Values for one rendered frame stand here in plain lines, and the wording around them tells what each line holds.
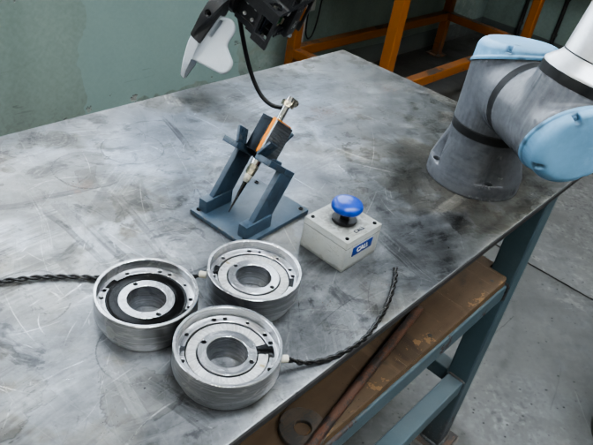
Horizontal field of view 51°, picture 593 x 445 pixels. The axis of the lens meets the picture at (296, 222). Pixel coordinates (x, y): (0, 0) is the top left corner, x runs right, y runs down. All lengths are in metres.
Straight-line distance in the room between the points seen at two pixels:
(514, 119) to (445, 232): 0.18
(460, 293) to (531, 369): 0.80
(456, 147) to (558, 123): 0.22
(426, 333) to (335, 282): 0.38
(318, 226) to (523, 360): 1.32
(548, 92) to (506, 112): 0.07
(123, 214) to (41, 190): 0.12
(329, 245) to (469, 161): 0.31
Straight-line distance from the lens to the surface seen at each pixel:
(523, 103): 0.87
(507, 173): 1.01
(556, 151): 0.84
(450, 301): 1.20
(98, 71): 2.52
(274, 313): 0.68
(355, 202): 0.77
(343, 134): 1.10
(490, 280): 1.29
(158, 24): 2.61
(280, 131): 0.80
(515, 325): 2.12
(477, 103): 0.97
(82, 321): 0.69
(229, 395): 0.59
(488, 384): 1.89
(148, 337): 0.63
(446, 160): 1.01
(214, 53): 0.76
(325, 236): 0.77
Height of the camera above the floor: 1.28
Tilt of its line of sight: 35 degrees down
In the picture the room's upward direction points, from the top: 10 degrees clockwise
